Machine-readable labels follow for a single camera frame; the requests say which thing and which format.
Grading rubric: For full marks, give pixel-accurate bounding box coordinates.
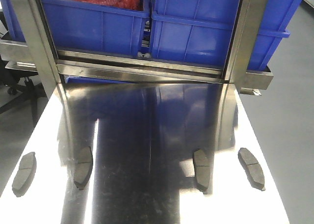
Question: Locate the brake pad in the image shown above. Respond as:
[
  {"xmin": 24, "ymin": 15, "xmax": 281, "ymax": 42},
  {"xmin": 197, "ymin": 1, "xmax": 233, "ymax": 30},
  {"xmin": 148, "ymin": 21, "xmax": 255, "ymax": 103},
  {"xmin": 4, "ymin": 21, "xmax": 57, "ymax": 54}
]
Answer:
[
  {"xmin": 193, "ymin": 149, "xmax": 210, "ymax": 195},
  {"xmin": 74, "ymin": 146, "xmax": 93, "ymax": 190},
  {"xmin": 238, "ymin": 147, "xmax": 265, "ymax": 191},
  {"xmin": 12, "ymin": 152, "xmax": 37, "ymax": 197}
]

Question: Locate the right blue plastic bin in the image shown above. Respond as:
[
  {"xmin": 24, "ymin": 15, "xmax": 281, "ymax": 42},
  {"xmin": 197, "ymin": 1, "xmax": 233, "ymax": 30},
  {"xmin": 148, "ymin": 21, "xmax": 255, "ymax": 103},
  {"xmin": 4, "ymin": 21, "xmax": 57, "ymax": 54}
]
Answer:
[{"xmin": 150, "ymin": 0, "xmax": 302, "ymax": 71}]

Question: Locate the blue plastic bin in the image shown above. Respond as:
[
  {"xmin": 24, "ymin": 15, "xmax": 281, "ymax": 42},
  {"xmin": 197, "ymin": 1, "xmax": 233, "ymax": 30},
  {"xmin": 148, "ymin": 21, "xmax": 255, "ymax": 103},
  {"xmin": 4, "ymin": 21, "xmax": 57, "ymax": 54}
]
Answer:
[
  {"xmin": 41, "ymin": 0, "xmax": 150, "ymax": 56},
  {"xmin": 150, "ymin": 0, "xmax": 302, "ymax": 71}
]

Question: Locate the left blue plastic bin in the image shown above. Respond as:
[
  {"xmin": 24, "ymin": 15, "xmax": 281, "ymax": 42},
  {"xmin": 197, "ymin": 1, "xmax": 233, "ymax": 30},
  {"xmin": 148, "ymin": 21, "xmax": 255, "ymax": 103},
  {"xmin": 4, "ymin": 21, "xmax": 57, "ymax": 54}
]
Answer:
[{"xmin": 41, "ymin": 0, "xmax": 150, "ymax": 56}]

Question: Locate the far left blue bin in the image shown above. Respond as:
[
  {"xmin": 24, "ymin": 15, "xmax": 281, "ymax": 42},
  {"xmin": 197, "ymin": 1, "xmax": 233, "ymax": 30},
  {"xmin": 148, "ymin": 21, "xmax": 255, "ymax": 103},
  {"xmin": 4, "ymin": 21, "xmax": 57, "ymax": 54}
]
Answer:
[{"xmin": 0, "ymin": 0, "xmax": 25, "ymax": 42}]

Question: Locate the stainless steel shelf frame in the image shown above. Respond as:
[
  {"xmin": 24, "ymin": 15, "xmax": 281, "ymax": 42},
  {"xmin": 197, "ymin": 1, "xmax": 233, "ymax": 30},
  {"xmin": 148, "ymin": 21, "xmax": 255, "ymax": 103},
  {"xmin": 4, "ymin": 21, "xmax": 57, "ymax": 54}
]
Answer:
[{"xmin": 0, "ymin": 0, "xmax": 273, "ymax": 95}]

